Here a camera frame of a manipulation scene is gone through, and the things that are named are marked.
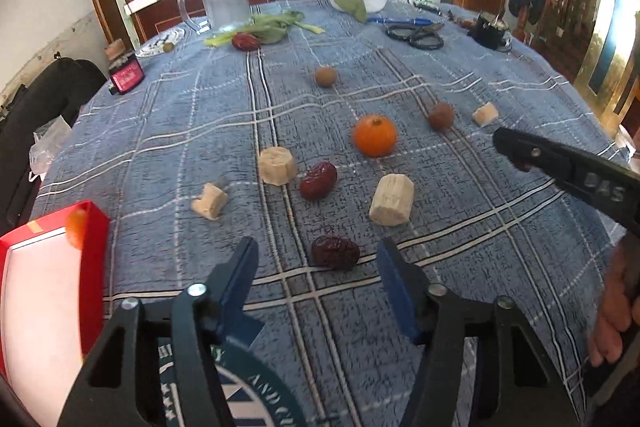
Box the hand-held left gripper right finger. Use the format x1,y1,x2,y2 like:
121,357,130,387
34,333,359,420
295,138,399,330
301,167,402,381
376,238,581,427

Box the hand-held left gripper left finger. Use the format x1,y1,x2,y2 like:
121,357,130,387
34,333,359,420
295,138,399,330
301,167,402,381
57,236,264,427

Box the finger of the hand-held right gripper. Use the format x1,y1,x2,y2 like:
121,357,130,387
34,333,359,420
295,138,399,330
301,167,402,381
492,127,640,238

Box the dark red date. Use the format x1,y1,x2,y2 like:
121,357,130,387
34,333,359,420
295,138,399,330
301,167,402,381
311,235,361,271

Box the small peeled banana piece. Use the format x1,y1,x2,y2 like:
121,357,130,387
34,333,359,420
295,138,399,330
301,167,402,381
472,102,501,126
191,183,229,221

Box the long peeled banana piece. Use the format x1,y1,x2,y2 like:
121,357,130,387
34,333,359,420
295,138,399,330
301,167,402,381
369,173,415,226

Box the bright red date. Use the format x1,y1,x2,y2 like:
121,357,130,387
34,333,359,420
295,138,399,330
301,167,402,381
299,161,338,200

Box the orange mandarin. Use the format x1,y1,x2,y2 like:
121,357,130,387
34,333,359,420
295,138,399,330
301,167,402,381
353,114,399,158

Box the small orange kumquat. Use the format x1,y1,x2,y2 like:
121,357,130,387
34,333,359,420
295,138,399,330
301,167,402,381
66,208,89,250

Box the red cardboard box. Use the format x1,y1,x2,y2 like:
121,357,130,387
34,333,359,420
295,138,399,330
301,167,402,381
0,200,111,410

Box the person's right hand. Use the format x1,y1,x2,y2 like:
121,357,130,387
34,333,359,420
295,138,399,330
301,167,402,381
587,232,640,367

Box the round peeled banana piece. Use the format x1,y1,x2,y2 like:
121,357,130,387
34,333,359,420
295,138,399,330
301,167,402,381
257,147,297,186

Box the round printed emblem mat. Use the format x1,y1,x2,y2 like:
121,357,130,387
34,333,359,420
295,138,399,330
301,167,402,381
157,342,308,427

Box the gold framed panel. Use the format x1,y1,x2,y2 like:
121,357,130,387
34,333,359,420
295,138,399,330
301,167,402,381
575,0,640,128

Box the wooden stair railing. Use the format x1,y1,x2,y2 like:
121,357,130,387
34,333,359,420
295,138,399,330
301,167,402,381
520,0,601,82

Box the small black device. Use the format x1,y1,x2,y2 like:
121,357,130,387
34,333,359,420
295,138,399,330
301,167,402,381
467,12,513,52

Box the blue plaid tablecloth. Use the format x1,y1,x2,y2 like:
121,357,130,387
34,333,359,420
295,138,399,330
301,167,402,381
30,0,636,427

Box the black scissors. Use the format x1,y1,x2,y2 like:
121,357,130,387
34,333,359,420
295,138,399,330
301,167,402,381
385,23,446,52

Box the blue pen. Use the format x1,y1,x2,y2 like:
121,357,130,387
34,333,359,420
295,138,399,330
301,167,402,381
366,17,435,26

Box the red labelled jar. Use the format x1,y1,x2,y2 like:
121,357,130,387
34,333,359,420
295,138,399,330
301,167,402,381
107,57,146,96

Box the clear plastic bag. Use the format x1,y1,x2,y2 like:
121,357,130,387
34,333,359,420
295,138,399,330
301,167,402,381
29,116,73,182

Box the round logo plate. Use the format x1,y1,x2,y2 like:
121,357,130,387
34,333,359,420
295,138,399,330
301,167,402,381
134,28,185,58

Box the green leafy vegetable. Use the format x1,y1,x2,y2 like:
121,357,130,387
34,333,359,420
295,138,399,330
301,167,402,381
204,12,326,48

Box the green vegetable leaf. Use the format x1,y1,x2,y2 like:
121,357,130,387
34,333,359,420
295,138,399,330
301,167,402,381
331,0,368,24

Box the black sofa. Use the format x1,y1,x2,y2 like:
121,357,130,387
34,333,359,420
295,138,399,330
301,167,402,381
0,57,108,238

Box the long white box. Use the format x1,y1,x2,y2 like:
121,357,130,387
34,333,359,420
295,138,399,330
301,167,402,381
123,0,166,15

